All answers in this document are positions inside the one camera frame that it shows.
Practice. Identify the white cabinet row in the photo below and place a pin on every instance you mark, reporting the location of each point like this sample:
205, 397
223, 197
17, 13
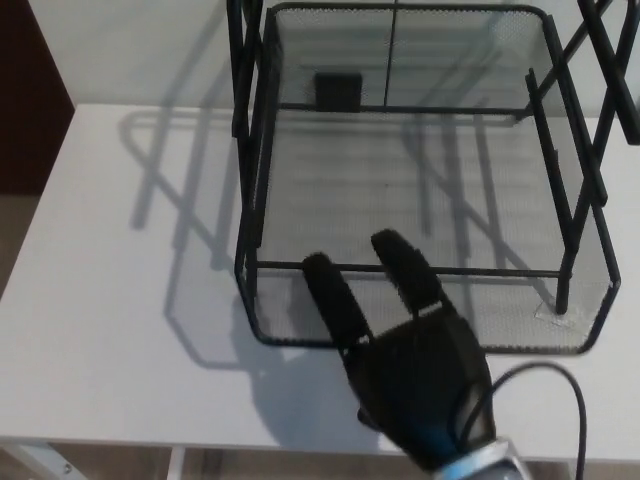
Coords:
125, 50

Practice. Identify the black mesh file tray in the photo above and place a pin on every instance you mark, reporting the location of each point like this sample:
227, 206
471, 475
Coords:
350, 175

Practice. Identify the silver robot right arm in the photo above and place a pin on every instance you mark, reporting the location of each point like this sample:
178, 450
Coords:
480, 462

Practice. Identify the dark brown wooden panel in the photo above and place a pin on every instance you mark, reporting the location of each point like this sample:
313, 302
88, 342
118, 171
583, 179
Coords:
25, 100

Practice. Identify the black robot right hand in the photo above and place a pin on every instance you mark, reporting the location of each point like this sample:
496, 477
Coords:
425, 380

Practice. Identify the black rectangular block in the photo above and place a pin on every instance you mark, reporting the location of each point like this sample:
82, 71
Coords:
337, 92

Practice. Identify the white desk leg frame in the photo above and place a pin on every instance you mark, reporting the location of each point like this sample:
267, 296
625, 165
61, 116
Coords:
35, 460

